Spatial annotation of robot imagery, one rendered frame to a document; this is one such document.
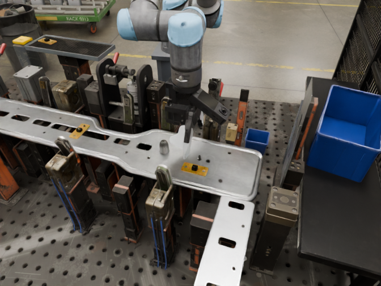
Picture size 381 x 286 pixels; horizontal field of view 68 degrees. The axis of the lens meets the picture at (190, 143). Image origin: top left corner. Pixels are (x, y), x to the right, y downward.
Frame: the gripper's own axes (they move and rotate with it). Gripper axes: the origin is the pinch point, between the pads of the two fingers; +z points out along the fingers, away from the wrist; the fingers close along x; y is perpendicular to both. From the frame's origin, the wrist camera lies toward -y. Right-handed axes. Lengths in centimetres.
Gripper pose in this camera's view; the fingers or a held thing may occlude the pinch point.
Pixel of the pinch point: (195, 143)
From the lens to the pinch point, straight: 83.4
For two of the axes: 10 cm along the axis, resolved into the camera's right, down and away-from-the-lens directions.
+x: -3.1, 6.4, -7.1
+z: 0.2, 7.5, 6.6
